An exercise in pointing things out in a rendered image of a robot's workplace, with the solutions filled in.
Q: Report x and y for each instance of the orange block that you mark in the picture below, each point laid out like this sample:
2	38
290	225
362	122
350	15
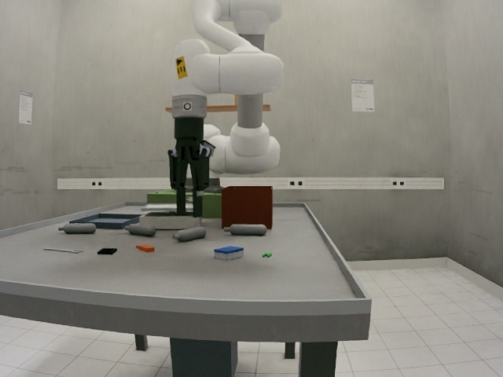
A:
145	248

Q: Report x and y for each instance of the red open box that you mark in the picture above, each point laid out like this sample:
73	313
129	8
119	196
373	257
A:
247	205

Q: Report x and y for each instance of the grey table edge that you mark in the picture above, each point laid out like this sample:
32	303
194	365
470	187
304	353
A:
361	304

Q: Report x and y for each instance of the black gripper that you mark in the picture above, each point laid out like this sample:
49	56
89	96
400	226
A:
189	150

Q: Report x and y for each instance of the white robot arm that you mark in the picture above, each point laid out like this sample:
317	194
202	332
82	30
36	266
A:
246	71

